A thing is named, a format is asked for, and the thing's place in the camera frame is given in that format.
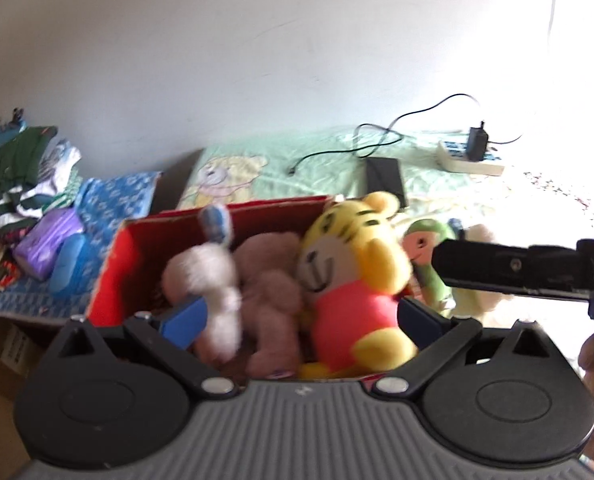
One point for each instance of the yellow tiger plush toy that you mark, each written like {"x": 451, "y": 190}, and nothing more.
{"x": 352, "y": 268}

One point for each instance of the purple tissue pack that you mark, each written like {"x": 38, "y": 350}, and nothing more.
{"x": 37, "y": 252}

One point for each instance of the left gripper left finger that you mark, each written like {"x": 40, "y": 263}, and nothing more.
{"x": 162, "y": 341}

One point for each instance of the black charger adapter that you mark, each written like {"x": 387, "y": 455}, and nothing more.
{"x": 476, "y": 146}

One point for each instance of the green plush doll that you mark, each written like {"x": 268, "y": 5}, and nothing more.
{"x": 425, "y": 243}

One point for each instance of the brown bear plush toy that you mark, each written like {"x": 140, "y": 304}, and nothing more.
{"x": 271, "y": 302}

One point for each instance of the pile of folded clothes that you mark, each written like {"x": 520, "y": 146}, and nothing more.
{"x": 38, "y": 173}

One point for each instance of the red cardboard box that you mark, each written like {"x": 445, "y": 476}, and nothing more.
{"x": 131, "y": 279}

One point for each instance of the white bunny plush toy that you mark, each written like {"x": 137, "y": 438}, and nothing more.
{"x": 208, "y": 270}

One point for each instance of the blue plastic bottle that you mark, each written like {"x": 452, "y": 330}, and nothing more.
{"x": 68, "y": 269}

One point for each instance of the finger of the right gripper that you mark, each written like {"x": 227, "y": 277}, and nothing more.
{"x": 550, "y": 272}

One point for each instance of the blue patterned towel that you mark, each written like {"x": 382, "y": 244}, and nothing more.
{"x": 102, "y": 205}

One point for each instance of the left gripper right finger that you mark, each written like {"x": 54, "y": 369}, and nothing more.
{"x": 438, "y": 341}

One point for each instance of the black smartphone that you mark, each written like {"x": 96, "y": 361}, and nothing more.
{"x": 383, "y": 174}

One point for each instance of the green cartoon bed sheet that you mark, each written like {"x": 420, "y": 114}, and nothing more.
{"x": 522, "y": 206}

